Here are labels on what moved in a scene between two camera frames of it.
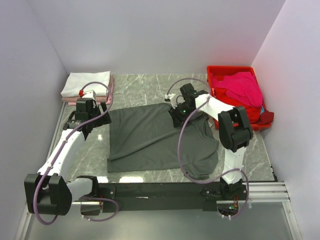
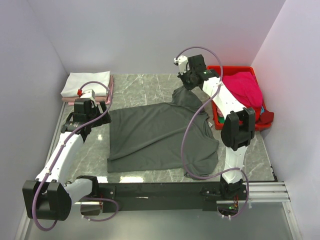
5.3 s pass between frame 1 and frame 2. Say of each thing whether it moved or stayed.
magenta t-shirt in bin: stayed
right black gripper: moved
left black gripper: stayed
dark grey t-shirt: stayed
